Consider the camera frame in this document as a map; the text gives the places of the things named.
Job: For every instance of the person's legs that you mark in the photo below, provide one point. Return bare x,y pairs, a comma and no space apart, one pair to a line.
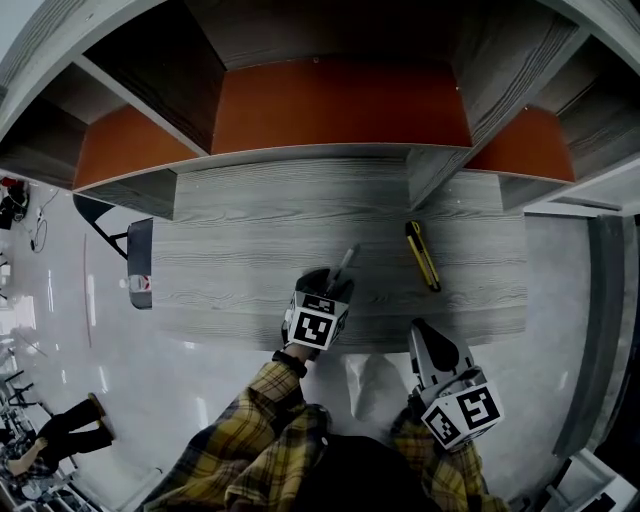
372,385

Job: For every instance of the clear plastic water bottle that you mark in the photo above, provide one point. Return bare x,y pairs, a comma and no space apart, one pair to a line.
137,283

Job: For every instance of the dark door threshold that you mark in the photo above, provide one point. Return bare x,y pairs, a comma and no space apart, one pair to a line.
600,325

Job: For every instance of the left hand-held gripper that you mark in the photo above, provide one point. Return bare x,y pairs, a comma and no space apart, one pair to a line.
312,327

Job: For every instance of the black wristwatch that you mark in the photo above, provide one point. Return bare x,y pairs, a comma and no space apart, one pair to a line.
290,362

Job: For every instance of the black bag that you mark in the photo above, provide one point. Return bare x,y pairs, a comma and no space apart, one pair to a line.
10,210

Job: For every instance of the white door frame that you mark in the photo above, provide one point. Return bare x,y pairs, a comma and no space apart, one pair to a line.
575,197

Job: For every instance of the grey wooden desk hutch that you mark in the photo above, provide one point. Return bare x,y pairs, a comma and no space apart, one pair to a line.
340,105

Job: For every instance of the person's left forearm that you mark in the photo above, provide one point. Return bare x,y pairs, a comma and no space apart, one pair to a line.
240,440

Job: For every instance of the person's right forearm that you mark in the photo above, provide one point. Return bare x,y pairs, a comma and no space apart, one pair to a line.
450,475

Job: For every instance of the yellow utility knife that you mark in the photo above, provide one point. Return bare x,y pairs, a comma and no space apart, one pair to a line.
422,255

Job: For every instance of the person's torso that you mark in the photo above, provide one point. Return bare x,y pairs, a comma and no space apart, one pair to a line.
350,475

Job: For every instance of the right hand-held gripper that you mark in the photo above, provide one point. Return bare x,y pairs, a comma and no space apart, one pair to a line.
475,407

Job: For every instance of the silver pen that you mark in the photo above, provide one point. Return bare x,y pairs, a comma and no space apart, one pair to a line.
350,256

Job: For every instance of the black folding chair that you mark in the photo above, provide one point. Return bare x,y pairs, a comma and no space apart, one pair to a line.
140,250

